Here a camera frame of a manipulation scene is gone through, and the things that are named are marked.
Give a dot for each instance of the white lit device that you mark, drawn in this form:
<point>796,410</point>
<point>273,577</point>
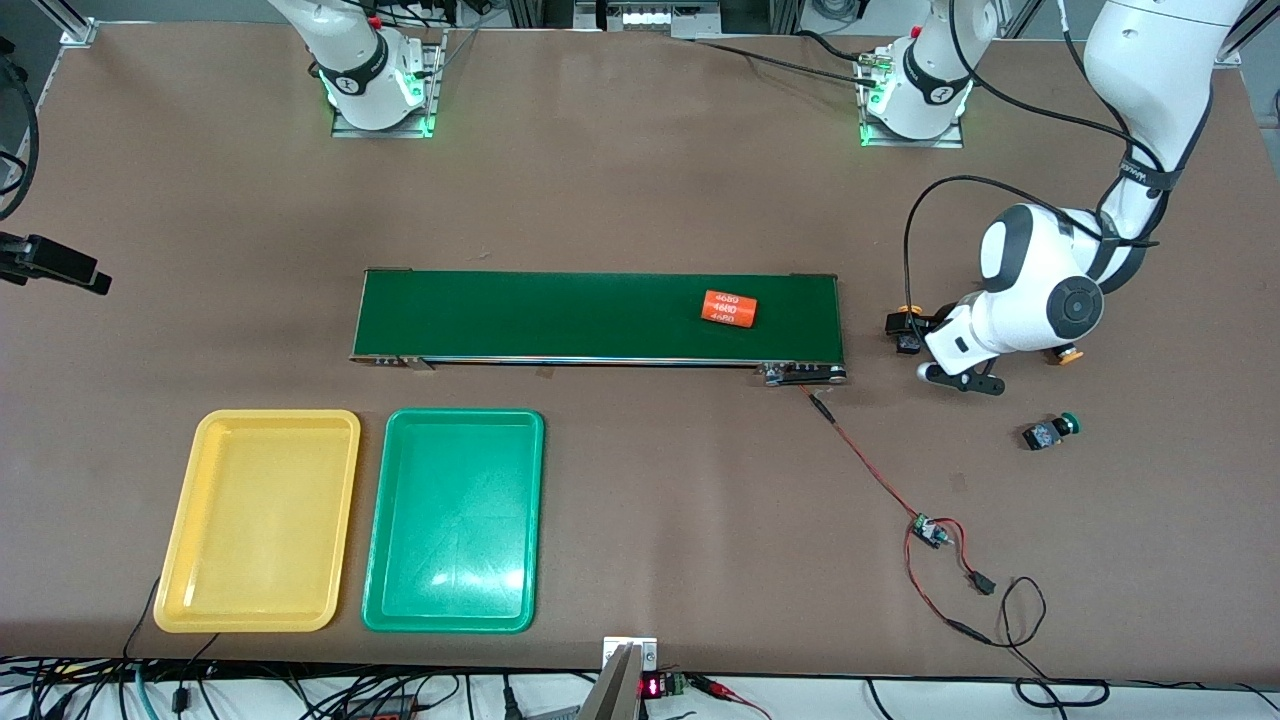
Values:
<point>650,18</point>

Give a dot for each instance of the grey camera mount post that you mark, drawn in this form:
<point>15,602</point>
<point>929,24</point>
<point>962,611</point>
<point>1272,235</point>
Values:
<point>610,700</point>

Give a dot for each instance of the yellow plastic tray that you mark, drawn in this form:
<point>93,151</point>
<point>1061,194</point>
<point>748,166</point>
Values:
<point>255,520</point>

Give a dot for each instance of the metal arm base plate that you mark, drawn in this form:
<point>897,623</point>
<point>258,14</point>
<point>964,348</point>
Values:
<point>910,143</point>
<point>385,132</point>

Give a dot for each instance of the aluminium frame profile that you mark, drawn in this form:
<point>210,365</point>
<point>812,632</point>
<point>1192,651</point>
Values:
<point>75,30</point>
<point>1262,25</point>

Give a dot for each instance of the green capped push button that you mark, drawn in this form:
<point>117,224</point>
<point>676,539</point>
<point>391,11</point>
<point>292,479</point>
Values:
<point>1045,434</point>

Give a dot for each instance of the red LED display module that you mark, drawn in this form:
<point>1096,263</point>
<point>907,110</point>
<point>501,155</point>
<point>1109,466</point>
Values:
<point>652,686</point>

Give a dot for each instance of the green conveyor belt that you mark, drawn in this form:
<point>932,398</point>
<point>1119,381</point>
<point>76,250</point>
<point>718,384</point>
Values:
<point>560,315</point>

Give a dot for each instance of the small metal bracket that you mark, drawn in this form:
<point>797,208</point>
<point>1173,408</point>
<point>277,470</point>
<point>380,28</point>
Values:
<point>612,645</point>

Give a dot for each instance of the orange cylinder printed 4680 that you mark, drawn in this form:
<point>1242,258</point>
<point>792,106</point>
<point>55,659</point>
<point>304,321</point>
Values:
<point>728,309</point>

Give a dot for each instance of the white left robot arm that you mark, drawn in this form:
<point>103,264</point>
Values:
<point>1030,300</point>

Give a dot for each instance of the small green controller board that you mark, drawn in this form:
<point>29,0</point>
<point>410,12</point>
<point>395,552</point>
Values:
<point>927,530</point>

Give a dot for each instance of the red clip lead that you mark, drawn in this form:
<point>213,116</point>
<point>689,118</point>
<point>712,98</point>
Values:
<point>730,692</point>

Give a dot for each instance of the green plastic tray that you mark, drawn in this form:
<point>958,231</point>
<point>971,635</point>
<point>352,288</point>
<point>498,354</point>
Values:
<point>455,520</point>

